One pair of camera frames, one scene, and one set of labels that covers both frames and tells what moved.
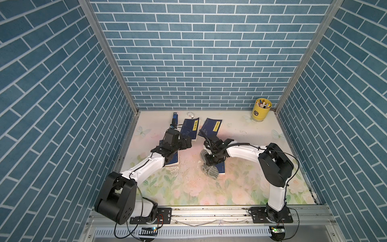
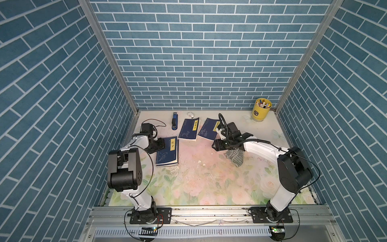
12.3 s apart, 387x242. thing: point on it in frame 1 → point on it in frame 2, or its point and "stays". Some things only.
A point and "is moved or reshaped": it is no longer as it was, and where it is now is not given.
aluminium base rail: x=216 y=224 stays
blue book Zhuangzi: x=220 y=167 is moved or reshaped
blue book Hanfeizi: x=190 y=127 stays
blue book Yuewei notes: x=211 y=127 stays
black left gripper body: x=180 y=144 → x=156 y=144
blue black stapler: x=175 y=119 stays
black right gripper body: x=212 y=159 → x=222 y=144
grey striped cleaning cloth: x=211 y=171 is moved or reshaped
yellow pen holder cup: x=261 y=109 stays
